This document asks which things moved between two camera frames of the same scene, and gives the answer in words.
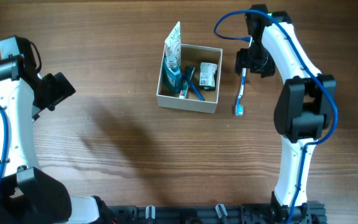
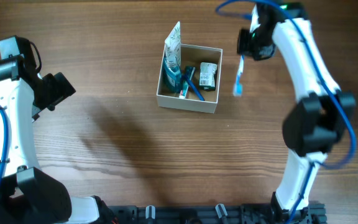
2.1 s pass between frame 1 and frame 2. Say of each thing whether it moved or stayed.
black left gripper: stayed
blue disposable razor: stayed
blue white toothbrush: moved
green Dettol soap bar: stayed
